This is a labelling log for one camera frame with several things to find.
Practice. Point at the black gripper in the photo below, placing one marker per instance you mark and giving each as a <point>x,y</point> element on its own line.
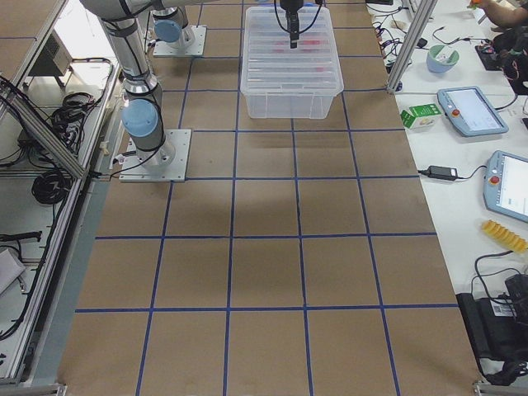
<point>289,6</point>

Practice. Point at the red block cluster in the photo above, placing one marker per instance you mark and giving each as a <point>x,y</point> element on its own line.
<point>303,47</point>

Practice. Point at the clear plastic box lid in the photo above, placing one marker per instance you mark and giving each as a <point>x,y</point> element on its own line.
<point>267,73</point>

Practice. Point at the clear plastic storage box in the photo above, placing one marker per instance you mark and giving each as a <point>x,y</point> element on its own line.
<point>311,106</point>

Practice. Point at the green white carton box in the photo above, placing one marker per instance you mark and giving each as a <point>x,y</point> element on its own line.
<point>420,116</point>

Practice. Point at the green blue bowl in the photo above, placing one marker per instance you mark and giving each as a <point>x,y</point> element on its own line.
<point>441,58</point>

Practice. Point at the upper teach pendant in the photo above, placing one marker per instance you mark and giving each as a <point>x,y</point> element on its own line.
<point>470,112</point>

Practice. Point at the teach pendant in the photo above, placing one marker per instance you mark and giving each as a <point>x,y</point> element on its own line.
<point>505,185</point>
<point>470,112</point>

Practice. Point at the black power adapter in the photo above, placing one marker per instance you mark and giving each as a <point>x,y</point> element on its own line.
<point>439,173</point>

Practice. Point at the lower teach pendant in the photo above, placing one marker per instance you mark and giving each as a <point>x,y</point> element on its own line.
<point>505,185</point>

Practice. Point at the yellow ridged toy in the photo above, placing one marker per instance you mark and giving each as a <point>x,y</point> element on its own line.
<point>504,236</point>

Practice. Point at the black device on table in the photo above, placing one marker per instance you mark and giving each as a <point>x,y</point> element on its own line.
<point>497,329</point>

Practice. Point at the aluminium frame post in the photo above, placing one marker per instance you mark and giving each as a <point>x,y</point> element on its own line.
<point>415,30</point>

